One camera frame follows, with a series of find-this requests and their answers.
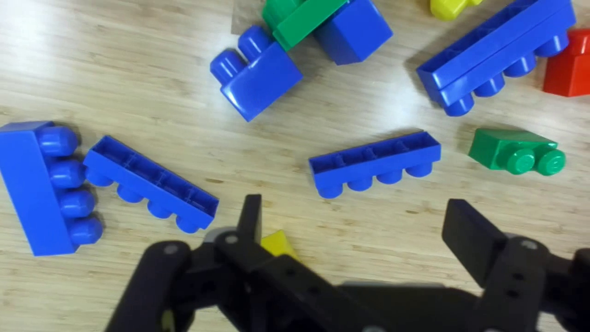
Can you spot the small green building block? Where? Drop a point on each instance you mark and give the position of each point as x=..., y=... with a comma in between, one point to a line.
x=503, y=150

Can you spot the yellow square building block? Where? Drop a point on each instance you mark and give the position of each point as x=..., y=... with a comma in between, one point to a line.
x=278, y=244

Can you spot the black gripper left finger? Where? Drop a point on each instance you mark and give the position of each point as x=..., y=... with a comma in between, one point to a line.
x=159, y=283

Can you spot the red long building block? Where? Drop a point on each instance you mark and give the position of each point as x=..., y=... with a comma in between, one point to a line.
x=572, y=67

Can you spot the blue narrow building block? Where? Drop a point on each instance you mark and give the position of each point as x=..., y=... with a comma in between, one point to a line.
x=153, y=185

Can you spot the blue square building block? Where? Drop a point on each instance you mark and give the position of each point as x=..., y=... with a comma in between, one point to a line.
x=356, y=30
x=258, y=77

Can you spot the yellow long building block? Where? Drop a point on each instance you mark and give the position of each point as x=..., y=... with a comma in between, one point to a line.
x=448, y=8

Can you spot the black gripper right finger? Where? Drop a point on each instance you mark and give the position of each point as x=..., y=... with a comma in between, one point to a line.
x=516, y=289

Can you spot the blue long building block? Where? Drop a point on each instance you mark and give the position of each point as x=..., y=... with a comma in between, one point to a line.
x=490, y=49
x=29, y=185

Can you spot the dark blue flat building block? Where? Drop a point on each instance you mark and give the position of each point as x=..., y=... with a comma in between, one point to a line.
x=374, y=163

